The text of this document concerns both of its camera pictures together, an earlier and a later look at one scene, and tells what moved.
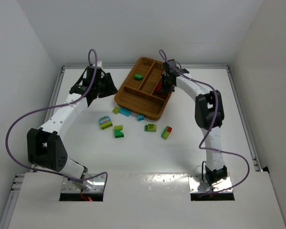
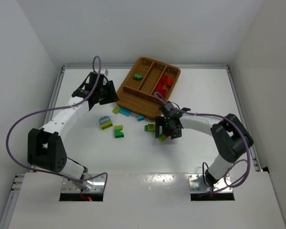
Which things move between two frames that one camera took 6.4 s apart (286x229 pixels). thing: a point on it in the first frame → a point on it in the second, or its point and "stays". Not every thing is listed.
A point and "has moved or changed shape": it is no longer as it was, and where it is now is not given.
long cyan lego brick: x=125 y=111 stays
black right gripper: x=167 y=81 → x=168 y=130
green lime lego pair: x=150 y=127 stays
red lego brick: x=159 y=88 has moved or changed shape
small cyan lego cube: x=140 y=117 stays
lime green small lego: x=116 y=110 stays
